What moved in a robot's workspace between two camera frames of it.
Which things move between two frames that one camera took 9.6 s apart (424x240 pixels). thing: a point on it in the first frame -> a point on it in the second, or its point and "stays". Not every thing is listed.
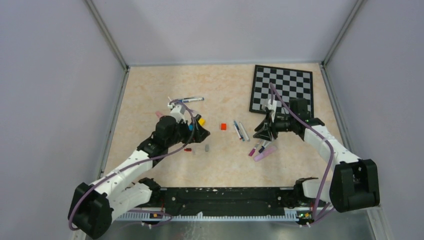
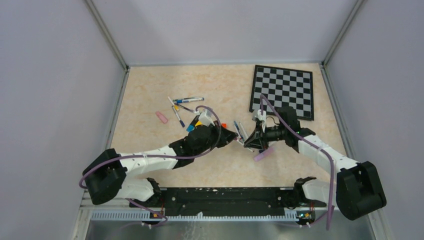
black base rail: x=229 y=200 stays
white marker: x=244 y=132 stays
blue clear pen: x=191 y=99 stays
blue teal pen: x=239 y=131 stays
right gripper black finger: x=264 y=134 -> x=256 y=144
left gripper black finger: x=201 y=136 -> x=229 y=140
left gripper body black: x=186 y=135 -> x=218 y=137
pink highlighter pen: x=260 y=156 stays
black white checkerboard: x=290 y=83 stays
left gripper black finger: x=202 y=131 -> x=230 y=132
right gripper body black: x=274 y=128 -> x=261 y=137
